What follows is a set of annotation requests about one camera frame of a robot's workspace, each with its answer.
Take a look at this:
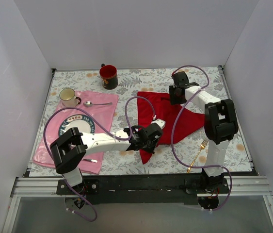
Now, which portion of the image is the red cloth napkin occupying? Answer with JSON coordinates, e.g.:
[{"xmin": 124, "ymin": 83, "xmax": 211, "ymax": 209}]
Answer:
[{"xmin": 137, "ymin": 91, "xmax": 206, "ymax": 165}]

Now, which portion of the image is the gold fork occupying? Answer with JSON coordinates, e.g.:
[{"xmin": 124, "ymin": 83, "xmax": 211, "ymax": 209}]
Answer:
[{"xmin": 186, "ymin": 138, "xmax": 209, "ymax": 173}]

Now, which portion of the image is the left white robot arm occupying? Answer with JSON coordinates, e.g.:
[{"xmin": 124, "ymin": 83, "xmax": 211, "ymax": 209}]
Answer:
[{"xmin": 50, "ymin": 120, "xmax": 165, "ymax": 194}]

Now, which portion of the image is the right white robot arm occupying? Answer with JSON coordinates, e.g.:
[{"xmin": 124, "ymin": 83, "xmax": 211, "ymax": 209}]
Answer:
[{"xmin": 169, "ymin": 71, "xmax": 239, "ymax": 193}]

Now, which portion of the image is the pink cloth placemat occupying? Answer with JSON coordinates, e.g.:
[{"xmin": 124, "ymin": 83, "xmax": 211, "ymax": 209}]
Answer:
[{"xmin": 33, "ymin": 91, "xmax": 118, "ymax": 175}]

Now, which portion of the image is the silver fork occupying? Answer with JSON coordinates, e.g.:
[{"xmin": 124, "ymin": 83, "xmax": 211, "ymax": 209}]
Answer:
[{"xmin": 82, "ymin": 159, "xmax": 98, "ymax": 163}]

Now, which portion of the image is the white plate teal rim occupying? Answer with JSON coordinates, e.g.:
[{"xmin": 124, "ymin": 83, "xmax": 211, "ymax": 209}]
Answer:
[{"xmin": 58, "ymin": 115, "xmax": 96, "ymax": 136}]

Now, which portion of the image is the silver spoon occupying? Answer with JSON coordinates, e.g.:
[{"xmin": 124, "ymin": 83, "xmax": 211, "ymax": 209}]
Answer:
[{"xmin": 83, "ymin": 101, "xmax": 112, "ymax": 107}]

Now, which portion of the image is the black red mug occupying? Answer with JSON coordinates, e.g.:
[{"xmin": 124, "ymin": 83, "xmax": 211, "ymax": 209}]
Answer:
[{"xmin": 99, "ymin": 64, "xmax": 118, "ymax": 90}]

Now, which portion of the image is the cream enamel mug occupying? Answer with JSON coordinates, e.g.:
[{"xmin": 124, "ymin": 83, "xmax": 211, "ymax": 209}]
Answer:
[{"xmin": 59, "ymin": 88, "xmax": 81, "ymax": 107}]

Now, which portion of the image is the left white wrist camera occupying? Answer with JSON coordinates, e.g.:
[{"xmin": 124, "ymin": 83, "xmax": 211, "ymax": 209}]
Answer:
[{"xmin": 151, "ymin": 118, "xmax": 165, "ymax": 130}]

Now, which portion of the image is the black mounting base plate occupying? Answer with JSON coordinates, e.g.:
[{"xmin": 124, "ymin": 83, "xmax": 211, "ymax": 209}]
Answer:
[{"xmin": 56, "ymin": 174, "xmax": 230, "ymax": 206}]

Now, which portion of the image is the aluminium frame rail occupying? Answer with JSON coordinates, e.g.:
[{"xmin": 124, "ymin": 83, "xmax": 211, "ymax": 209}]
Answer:
[{"xmin": 10, "ymin": 176, "xmax": 273, "ymax": 225}]

